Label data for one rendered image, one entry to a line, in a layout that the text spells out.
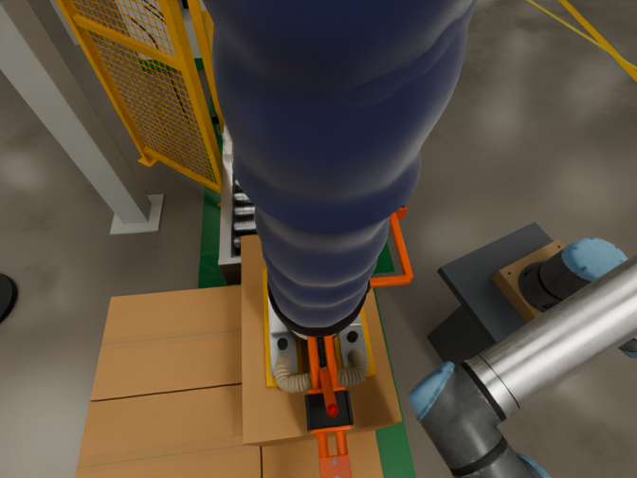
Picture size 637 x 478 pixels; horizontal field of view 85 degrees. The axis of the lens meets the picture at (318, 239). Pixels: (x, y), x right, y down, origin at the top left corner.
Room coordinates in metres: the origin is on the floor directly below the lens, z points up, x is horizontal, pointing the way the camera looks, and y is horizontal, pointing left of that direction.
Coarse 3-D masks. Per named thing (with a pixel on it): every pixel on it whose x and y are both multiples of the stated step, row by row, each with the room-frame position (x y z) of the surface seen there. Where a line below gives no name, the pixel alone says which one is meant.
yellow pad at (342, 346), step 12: (360, 312) 0.35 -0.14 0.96; (348, 336) 0.27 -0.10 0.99; (360, 336) 0.28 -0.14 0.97; (336, 348) 0.24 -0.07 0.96; (348, 348) 0.24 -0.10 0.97; (360, 348) 0.24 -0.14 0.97; (336, 360) 0.21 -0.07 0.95; (348, 360) 0.21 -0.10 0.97; (372, 360) 0.22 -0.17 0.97; (372, 372) 0.19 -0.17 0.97
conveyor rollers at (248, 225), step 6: (234, 198) 1.06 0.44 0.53; (240, 198) 1.05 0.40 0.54; (246, 198) 1.05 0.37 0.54; (234, 210) 0.97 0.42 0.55; (240, 210) 0.97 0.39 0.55; (246, 210) 0.98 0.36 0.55; (252, 210) 0.98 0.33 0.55; (240, 216) 0.96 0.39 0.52; (240, 222) 0.90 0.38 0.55; (246, 222) 0.91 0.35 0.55; (252, 222) 0.91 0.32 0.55; (234, 228) 0.87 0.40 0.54; (240, 228) 0.87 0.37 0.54; (246, 228) 0.88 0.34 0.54; (252, 228) 0.88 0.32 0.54; (234, 240) 0.80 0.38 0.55; (240, 240) 0.80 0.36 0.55; (234, 246) 0.78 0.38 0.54; (240, 246) 0.78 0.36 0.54
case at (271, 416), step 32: (256, 256) 0.52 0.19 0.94; (256, 288) 0.41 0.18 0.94; (256, 320) 0.31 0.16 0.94; (256, 352) 0.22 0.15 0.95; (384, 352) 0.24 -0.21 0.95; (256, 384) 0.14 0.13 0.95; (384, 384) 0.16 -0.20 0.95; (256, 416) 0.06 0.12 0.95; (288, 416) 0.07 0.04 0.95; (384, 416) 0.08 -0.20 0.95
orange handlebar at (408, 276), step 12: (396, 216) 0.61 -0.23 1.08; (396, 228) 0.57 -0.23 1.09; (396, 240) 0.53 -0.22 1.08; (408, 264) 0.45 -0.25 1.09; (396, 276) 0.41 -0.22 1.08; (408, 276) 0.41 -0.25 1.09; (312, 348) 0.21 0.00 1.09; (312, 360) 0.18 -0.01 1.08; (312, 372) 0.15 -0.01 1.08; (336, 372) 0.16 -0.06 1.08; (312, 384) 0.13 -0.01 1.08; (336, 384) 0.13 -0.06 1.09; (324, 432) 0.03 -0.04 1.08; (336, 432) 0.04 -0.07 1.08; (324, 444) 0.01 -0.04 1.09; (324, 456) -0.01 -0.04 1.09; (336, 456) -0.01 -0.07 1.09; (348, 456) -0.01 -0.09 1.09; (324, 468) -0.03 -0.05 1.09; (336, 468) -0.03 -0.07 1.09; (348, 468) -0.02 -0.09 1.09
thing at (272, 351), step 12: (264, 276) 0.44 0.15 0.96; (264, 288) 0.40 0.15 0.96; (264, 300) 0.37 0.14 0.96; (264, 312) 0.33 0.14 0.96; (264, 324) 0.29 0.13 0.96; (264, 336) 0.26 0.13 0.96; (276, 336) 0.26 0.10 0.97; (288, 336) 0.26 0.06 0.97; (264, 348) 0.23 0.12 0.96; (276, 348) 0.23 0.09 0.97; (288, 348) 0.23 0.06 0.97; (300, 348) 0.23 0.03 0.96; (276, 360) 0.20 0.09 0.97; (300, 360) 0.20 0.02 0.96; (300, 372) 0.17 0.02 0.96; (276, 384) 0.14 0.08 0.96
